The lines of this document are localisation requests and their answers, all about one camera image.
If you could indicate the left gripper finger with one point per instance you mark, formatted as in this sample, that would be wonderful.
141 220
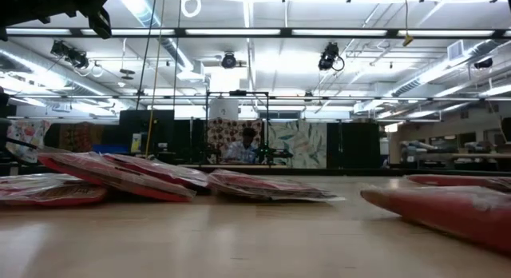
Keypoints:
100 18

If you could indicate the red popcorn bag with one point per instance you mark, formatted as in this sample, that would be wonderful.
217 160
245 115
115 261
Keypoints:
120 178
459 214
52 194
259 186
175 172
459 181

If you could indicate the black ceiling-mounted devices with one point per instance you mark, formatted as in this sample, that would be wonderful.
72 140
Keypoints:
74 56

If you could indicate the brown patterned partition panel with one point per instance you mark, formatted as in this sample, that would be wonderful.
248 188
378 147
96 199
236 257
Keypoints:
80 136

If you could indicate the black cabinet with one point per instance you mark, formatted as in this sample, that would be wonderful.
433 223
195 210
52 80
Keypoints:
163 130

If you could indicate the yellow sign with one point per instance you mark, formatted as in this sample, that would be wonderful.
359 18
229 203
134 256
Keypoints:
136 143

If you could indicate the blue box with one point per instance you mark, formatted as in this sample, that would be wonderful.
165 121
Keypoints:
109 149

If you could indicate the white floral partition panel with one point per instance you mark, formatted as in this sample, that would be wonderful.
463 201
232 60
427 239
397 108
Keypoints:
28 134

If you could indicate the round black ceiling fixture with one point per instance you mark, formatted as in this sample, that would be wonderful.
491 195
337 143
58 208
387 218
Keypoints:
228 60

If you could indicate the white bucket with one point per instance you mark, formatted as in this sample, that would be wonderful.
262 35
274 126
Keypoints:
223 109

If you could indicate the red floral partition panel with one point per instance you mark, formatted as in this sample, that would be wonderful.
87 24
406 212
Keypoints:
217 134

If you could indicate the person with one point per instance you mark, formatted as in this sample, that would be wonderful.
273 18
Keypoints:
241 152

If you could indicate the green leaf partition panel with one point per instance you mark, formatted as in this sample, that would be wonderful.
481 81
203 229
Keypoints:
303 142

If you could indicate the black partition panel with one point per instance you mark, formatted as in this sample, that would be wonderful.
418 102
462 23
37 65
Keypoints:
355 146

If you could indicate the white ceiling air vent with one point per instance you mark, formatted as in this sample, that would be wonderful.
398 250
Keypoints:
455 50

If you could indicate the black ceiling speaker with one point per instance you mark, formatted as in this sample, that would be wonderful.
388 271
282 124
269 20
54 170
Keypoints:
484 63

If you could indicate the wooden background workbench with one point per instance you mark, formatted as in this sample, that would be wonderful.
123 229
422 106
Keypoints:
479 155

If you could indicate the silver ventilation duct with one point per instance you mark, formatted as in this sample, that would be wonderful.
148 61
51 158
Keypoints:
175 50

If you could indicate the black aluminium rig frame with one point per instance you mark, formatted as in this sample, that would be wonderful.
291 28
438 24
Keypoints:
285 32

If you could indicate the black table edge rail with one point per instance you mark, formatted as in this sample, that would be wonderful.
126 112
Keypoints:
359 172

